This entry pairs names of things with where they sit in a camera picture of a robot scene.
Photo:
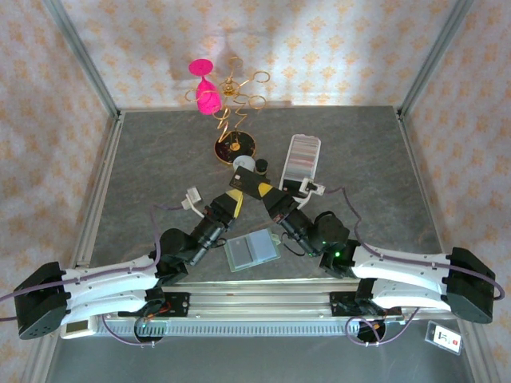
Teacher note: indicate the translucent green card holder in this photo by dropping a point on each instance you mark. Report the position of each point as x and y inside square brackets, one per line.
[261, 249]

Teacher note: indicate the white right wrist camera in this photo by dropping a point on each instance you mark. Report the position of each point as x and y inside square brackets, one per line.
[311, 191]

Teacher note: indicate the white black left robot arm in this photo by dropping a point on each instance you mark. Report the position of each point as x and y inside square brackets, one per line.
[112, 271]

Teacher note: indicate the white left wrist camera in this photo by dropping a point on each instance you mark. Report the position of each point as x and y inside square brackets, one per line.
[192, 198]

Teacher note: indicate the pink wine glass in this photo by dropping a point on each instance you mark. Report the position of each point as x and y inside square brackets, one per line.
[207, 99]

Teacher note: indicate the aluminium frame post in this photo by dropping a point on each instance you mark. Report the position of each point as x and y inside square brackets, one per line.
[84, 60]
[435, 56]

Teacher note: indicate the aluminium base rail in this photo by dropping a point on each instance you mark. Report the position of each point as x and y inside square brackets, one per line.
[259, 303]

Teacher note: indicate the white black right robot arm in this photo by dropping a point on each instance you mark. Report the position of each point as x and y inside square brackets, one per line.
[399, 265]

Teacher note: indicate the yellow can with white lid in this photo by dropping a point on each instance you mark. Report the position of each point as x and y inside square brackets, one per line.
[245, 163]

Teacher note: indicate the small black bottle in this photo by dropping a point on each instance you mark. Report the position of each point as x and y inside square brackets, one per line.
[262, 165]

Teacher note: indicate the clear badge with white card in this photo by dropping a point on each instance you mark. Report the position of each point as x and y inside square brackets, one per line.
[443, 338]

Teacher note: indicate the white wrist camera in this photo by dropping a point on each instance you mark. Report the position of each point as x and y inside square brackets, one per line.
[311, 191]
[192, 198]

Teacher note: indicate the aluminium side rail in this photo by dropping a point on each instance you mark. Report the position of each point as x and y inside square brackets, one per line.
[423, 191]
[96, 199]

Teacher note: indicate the white plastic card tray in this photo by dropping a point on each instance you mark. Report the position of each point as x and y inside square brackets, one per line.
[303, 157]

